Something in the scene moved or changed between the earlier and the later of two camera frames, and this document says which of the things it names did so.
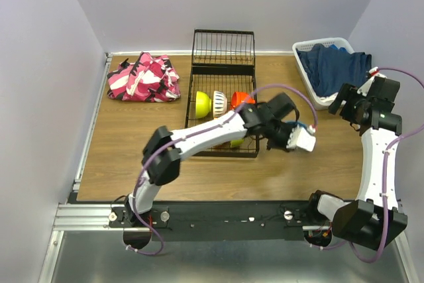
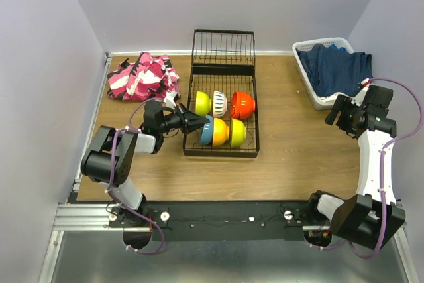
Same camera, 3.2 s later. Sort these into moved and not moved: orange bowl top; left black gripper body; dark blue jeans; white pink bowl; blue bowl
Moved: blue bowl; left black gripper body
Not moved: white pink bowl; orange bowl top; dark blue jeans
